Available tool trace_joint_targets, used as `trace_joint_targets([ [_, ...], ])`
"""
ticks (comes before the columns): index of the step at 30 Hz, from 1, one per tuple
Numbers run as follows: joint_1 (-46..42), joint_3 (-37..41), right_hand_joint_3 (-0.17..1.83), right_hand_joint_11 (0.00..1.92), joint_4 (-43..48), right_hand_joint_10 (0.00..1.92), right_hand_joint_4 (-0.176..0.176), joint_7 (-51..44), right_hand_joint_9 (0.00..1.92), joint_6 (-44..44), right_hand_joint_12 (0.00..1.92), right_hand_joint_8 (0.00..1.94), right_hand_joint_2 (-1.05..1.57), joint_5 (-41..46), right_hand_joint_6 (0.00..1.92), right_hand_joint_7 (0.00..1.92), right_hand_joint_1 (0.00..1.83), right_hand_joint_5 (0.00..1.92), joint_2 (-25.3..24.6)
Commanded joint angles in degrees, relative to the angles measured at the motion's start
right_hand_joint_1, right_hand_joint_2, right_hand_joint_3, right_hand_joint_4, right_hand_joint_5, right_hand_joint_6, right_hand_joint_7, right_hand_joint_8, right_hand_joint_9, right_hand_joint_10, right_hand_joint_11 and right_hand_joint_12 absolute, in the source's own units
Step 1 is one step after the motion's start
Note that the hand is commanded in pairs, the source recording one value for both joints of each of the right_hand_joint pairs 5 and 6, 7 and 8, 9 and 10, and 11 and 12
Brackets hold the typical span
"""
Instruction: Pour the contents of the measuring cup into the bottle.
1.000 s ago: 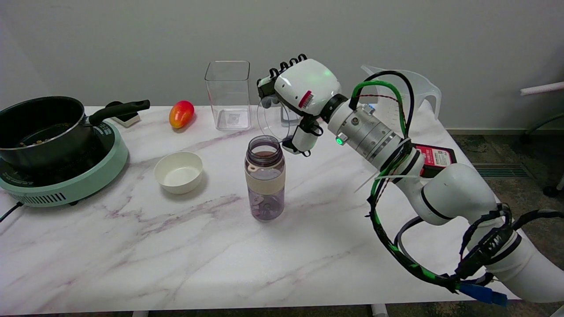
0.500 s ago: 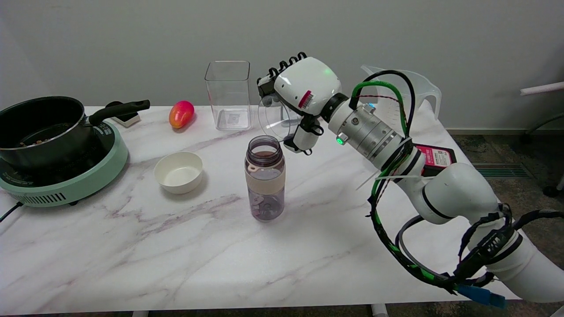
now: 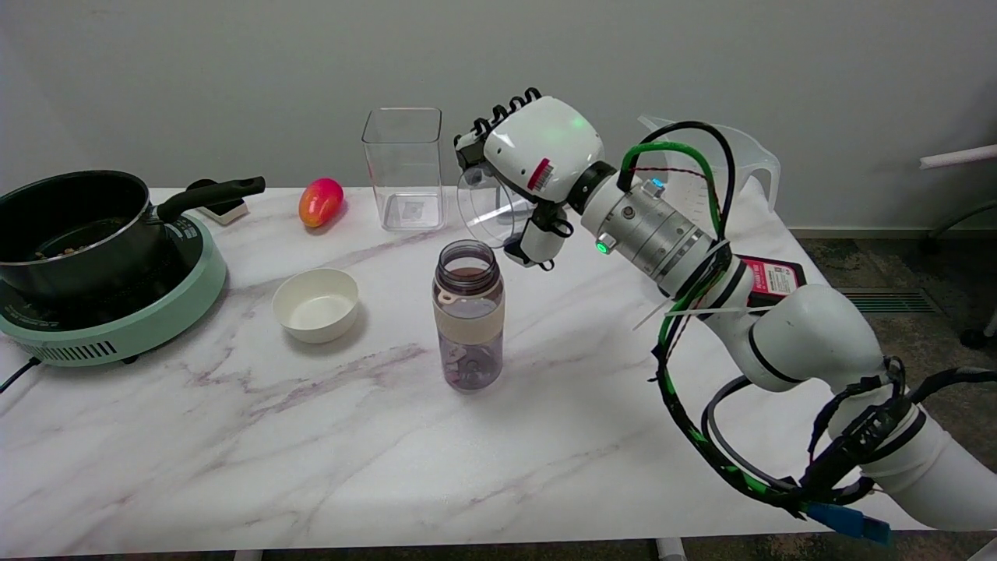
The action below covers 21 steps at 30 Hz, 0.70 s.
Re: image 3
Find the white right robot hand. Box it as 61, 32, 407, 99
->
454, 87, 616, 270

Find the small clear measuring cup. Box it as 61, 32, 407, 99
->
457, 162, 538, 250

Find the tinted bottle with beige band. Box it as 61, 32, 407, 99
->
433, 239, 506, 392

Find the large translucent measuring jug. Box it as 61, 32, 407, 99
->
639, 115, 781, 235

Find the clear square plastic container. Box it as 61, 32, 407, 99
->
361, 108, 447, 232

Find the red orange mango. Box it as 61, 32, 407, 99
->
299, 178, 345, 228

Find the black device with pink label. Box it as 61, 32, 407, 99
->
736, 253, 808, 309

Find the white bowl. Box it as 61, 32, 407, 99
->
272, 268, 361, 344

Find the white block with black top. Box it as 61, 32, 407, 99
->
187, 179, 250, 227

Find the floor vent grille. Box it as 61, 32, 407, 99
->
833, 288, 935, 314

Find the white rod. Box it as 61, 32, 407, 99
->
919, 145, 997, 170

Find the dark chair base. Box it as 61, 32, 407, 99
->
927, 201, 997, 349

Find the green induction cooker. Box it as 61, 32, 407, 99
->
0, 212, 228, 367

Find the green robot cable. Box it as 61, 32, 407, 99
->
621, 141, 807, 517

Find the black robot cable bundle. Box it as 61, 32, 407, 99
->
621, 121, 997, 519

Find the blue cable connector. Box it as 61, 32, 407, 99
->
805, 503, 893, 547

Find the black pot with handle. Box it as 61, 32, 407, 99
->
0, 170, 266, 303

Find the black cooker power cord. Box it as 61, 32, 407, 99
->
0, 357, 40, 394

